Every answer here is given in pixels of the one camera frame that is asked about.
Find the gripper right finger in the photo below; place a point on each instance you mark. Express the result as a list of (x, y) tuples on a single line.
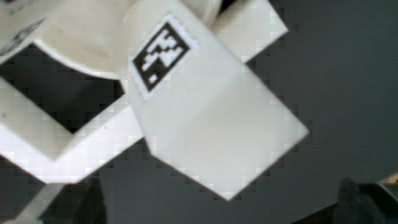
[(366, 205)]

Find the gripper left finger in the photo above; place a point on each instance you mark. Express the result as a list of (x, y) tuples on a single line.
[(66, 204)]

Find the white stool leg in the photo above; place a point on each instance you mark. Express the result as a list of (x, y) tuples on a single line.
[(23, 14), (218, 127)]

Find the white round stool seat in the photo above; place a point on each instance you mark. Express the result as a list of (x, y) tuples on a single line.
[(89, 33)]

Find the white U-shaped fence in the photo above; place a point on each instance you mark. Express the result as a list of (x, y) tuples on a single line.
[(62, 154)]

